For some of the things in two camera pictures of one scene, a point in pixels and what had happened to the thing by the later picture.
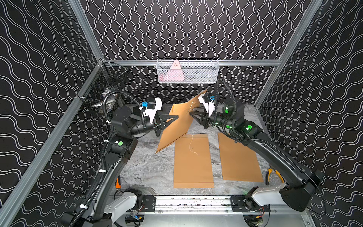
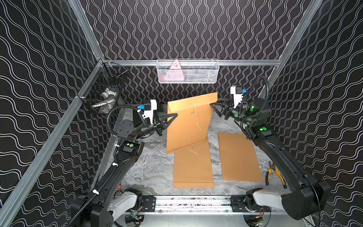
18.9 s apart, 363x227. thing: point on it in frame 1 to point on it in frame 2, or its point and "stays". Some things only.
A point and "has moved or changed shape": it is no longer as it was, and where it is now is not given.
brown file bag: (238, 162) stays
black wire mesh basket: (105, 86) stays
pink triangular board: (174, 73) stays
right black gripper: (202, 114) to (228, 110)
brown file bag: (180, 126) has moved or changed shape
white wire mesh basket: (187, 71) stays
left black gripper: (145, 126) stays
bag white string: (190, 107) has moved or changed shape
